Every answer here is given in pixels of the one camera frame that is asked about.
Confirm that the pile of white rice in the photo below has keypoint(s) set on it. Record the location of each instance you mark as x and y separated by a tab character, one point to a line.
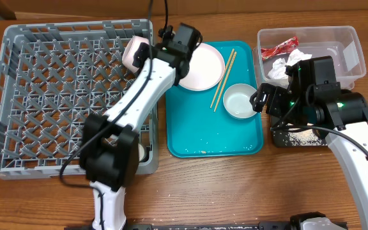
296	139

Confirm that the upper wooden chopstick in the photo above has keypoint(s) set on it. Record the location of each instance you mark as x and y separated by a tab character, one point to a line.
220	82

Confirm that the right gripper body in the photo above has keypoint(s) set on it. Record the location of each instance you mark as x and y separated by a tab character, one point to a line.
268	99

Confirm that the clear plastic waste bin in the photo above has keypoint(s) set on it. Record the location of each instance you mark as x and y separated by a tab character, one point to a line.
339	42

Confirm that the grey bowl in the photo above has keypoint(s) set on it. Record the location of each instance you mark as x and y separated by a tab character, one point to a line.
236	101

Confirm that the small pink bowl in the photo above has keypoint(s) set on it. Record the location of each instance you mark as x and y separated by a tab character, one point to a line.
130	58

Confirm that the large pink round plate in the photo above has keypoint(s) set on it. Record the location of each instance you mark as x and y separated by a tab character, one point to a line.
206	69

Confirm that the teal plastic serving tray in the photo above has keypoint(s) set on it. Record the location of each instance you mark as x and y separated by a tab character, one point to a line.
197	123

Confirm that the white cup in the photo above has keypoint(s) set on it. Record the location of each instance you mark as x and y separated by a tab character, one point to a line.
143	154

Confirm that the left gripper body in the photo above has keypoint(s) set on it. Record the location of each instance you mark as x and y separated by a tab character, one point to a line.
144	48

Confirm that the black waste tray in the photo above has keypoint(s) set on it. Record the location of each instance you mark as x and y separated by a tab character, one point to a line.
321	109

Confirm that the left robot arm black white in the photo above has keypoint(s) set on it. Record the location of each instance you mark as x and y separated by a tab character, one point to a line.
110	142

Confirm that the red snack wrapper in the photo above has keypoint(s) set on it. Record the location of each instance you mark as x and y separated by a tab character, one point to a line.
283	48

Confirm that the grey plastic dishwasher rack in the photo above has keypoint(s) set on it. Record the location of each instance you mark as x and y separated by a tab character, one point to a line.
52	77

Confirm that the white napkin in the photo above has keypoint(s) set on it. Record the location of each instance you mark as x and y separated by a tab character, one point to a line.
278	70

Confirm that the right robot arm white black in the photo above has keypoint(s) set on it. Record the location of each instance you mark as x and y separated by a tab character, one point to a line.
349	144

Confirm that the cardboard panel backdrop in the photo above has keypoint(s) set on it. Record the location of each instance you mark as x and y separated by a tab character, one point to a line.
11	9

